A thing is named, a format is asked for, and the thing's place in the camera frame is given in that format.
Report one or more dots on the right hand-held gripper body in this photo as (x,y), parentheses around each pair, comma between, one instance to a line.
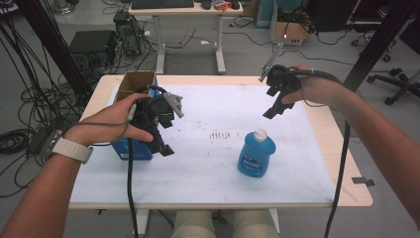
(284,79)

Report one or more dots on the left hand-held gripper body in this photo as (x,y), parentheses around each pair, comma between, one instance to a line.
(155,109)

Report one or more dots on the blue cardboard box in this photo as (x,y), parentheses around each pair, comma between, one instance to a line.
(132,152)

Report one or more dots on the blue bottle with white cap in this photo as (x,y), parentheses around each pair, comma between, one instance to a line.
(256,155)

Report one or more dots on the person's right hand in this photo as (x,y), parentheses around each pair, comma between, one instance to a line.
(313,87)

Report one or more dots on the person's left hand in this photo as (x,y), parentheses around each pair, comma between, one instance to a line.
(105,122)

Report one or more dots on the brown cardboard box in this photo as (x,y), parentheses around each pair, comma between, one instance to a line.
(292,31)

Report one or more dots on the white table mat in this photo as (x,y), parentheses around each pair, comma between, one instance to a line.
(204,178)

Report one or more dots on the teal box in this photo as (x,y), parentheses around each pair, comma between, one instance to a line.
(264,15)

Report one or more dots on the white desk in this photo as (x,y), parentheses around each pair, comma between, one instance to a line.
(159,39)

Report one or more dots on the computer tower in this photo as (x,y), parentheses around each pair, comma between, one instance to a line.
(130,33)

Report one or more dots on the white table leg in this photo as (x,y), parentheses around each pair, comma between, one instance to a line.
(274,219)
(142,223)

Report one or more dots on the person's left leg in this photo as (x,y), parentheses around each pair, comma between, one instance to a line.
(194,226)

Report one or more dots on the person's leg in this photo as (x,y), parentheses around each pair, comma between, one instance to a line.
(256,226)
(194,226)

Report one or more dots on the small black desk item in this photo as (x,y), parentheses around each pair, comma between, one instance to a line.
(235,5)

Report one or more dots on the white band wristwatch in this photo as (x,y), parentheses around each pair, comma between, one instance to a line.
(71,148)

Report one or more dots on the black equipment box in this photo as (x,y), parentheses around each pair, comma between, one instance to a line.
(92,43)

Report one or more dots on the small orange item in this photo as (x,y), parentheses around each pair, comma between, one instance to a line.
(222,5)

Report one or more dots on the black metal stand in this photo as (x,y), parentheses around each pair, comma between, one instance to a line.
(52,43)
(379,43)

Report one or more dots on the black office chair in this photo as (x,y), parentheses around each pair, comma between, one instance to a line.
(373,26)

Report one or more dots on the black keyboard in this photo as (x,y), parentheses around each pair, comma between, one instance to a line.
(161,4)

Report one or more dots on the black computer mouse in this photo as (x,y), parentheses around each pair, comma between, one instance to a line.
(206,4)

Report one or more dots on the grey tape strip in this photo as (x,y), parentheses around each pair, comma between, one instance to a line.
(362,181)

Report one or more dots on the black office chair base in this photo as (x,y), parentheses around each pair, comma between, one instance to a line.
(401,84)

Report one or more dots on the person's right leg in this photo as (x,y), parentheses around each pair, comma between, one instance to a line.
(256,226)

